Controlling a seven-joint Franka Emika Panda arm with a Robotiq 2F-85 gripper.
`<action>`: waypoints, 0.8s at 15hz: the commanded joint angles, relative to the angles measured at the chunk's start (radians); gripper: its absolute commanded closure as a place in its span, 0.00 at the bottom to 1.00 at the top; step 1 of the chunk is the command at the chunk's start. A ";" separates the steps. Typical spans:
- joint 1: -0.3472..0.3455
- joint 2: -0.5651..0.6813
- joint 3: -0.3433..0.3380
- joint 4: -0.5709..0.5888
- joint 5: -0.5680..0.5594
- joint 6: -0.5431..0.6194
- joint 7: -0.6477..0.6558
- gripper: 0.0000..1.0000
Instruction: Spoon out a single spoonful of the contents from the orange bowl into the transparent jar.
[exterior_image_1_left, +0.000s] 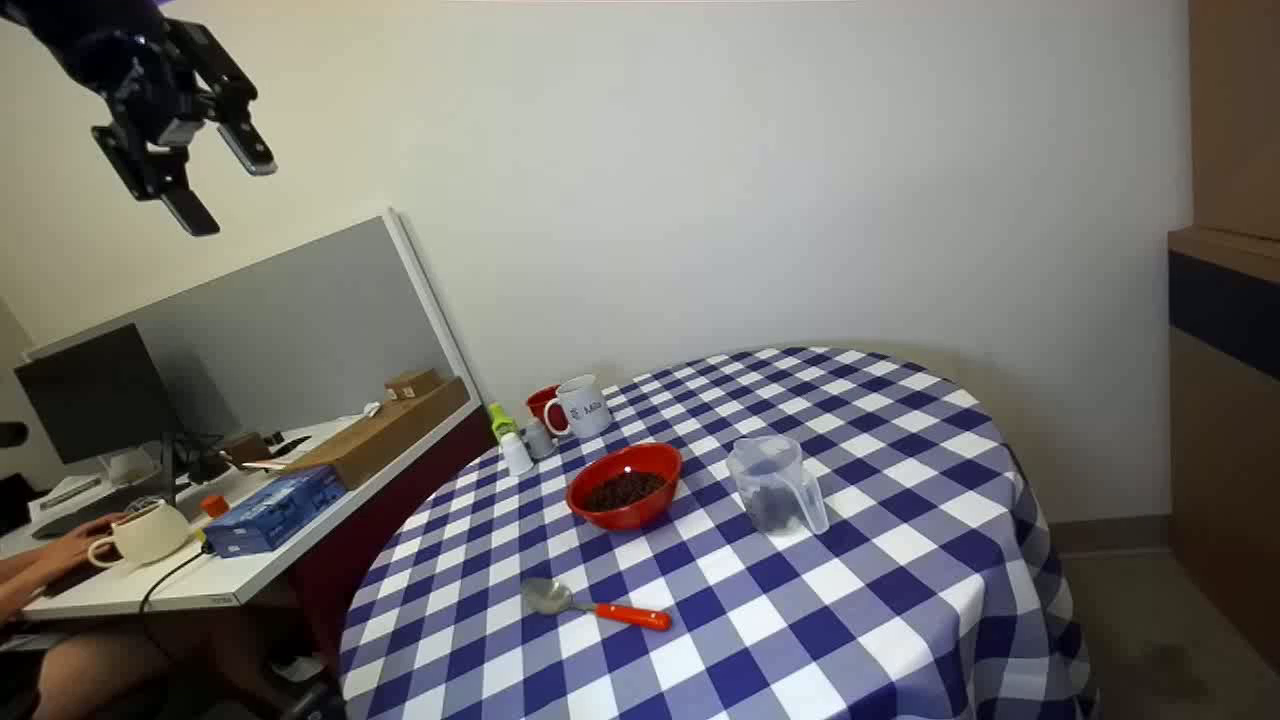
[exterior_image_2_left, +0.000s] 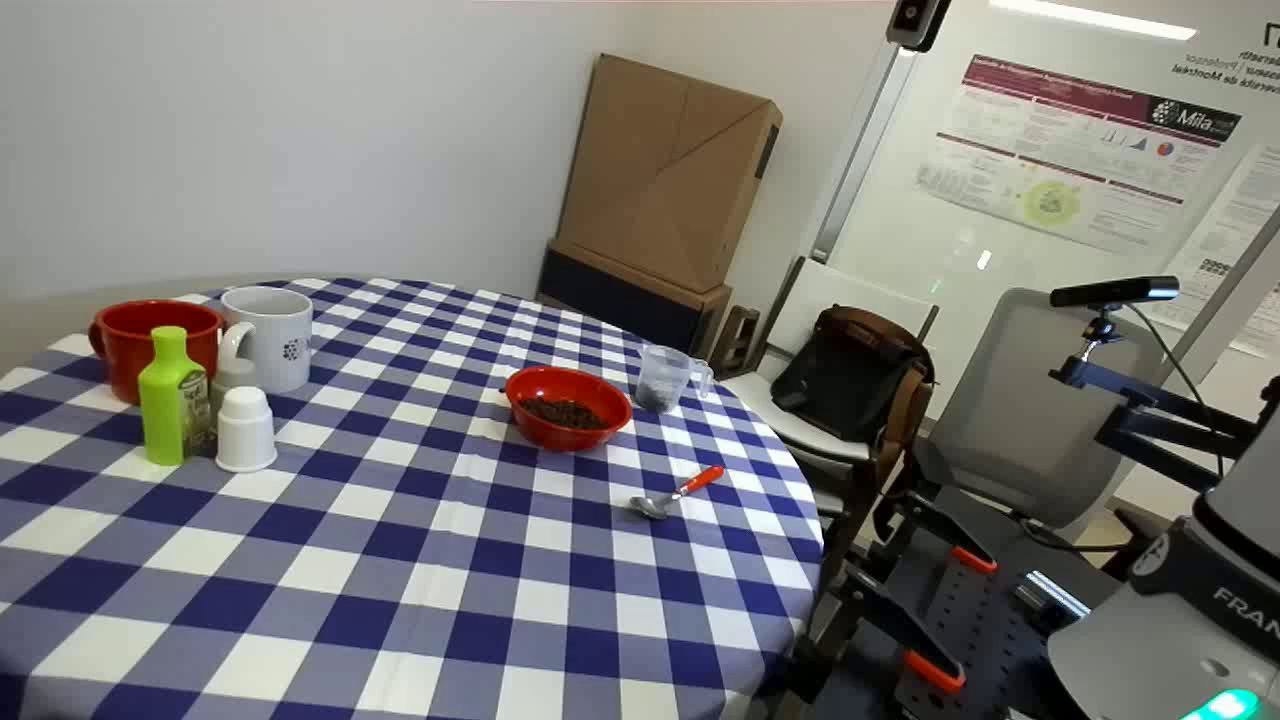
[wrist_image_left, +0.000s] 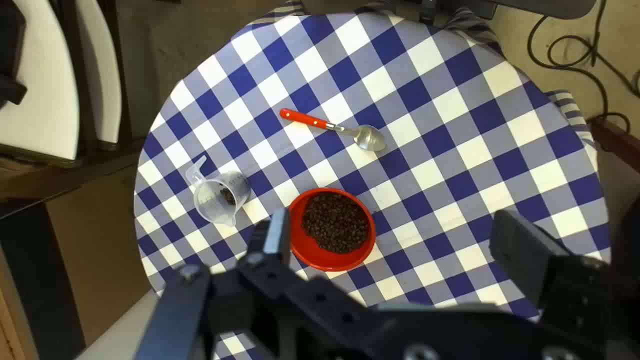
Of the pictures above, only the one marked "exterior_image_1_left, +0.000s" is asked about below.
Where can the white desk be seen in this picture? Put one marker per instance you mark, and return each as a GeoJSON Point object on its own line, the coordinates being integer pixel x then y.
{"type": "Point", "coordinates": [240, 576]}

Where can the transparent plastic cup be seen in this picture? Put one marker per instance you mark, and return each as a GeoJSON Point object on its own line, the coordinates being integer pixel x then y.
{"type": "Point", "coordinates": [783, 502]}

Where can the person leg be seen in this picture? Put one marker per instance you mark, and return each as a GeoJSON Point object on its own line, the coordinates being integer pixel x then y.
{"type": "Point", "coordinates": [93, 675]}

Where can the white mug with red print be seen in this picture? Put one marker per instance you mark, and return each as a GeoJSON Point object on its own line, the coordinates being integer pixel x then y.
{"type": "Point", "coordinates": [585, 405]}

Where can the person right forearm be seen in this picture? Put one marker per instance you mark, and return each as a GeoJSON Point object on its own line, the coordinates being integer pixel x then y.
{"type": "Point", "coordinates": [27, 587]}

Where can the grey desk divider panel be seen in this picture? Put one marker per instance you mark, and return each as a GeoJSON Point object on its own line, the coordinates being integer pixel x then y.
{"type": "Point", "coordinates": [306, 322]}

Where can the orange bowl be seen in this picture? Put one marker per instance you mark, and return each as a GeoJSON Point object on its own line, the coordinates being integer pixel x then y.
{"type": "Point", "coordinates": [594, 512]}

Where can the white device under monitor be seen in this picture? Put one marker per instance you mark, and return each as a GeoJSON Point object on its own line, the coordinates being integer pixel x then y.
{"type": "Point", "coordinates": [61, 493]}

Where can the person right hand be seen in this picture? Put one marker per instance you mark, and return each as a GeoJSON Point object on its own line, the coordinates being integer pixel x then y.
{"type": "Point", "coordinates": [77, 549]}

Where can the black computer monitor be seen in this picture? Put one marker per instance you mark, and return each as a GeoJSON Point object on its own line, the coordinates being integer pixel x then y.
{"type": "Point", "coordinates": [93, 394]}

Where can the long cardboard box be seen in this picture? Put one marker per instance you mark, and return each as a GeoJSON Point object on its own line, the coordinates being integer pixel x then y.
{"type": "Point", "coordinates": [385, 435]}

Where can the dark coffee beans pile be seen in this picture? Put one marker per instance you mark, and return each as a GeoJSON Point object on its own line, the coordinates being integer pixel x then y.
{"type": "Point", "coordinates": [626, 489]}

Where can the small orange cap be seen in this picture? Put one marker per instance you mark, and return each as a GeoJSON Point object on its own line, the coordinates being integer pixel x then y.
{"type": "Point", "coordinates": [213, 504]}

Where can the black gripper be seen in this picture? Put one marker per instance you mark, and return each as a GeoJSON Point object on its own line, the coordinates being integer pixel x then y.
{"type": "Point", "coordinates": [93, 47]}

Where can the blue box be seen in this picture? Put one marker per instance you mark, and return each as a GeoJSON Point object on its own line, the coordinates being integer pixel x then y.
{"type": "Point", "coordinates": [272, 512]}

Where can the wooden cabinet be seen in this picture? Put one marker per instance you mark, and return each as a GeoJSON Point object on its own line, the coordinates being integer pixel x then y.
{"type": "Point", "coordinates": [1226, 442]}

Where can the black keyboard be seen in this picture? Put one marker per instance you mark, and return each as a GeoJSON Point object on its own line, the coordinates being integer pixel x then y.
{"type": "Point", "coordinates": [115, 504]}

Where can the blue white checkered tablecloth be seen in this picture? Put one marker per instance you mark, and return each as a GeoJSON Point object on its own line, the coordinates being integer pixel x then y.
{"type": "Point", "coordinates": [826, 614]}

